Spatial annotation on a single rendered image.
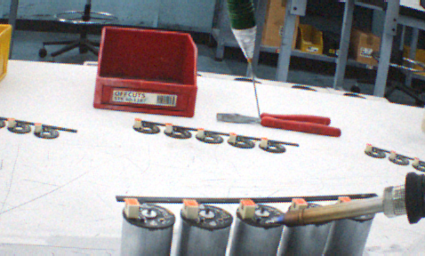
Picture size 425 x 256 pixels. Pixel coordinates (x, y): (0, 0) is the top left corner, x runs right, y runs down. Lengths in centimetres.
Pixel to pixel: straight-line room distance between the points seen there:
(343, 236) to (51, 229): 18
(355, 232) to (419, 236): 16
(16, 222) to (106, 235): 6
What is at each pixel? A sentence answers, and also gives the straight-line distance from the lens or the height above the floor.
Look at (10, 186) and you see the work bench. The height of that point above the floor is 75.
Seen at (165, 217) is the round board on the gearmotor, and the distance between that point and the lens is 32.
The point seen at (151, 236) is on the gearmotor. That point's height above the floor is 81.
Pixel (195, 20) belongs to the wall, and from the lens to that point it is 483.
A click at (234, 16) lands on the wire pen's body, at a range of 28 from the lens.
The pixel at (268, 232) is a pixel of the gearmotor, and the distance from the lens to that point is 33.
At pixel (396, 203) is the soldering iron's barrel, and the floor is 84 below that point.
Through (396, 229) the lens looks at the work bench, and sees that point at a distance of 51.
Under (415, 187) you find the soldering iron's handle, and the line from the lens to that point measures 29.
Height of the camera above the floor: 95
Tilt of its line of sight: 18 degrees down
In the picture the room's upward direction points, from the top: 9 degrees clockwise
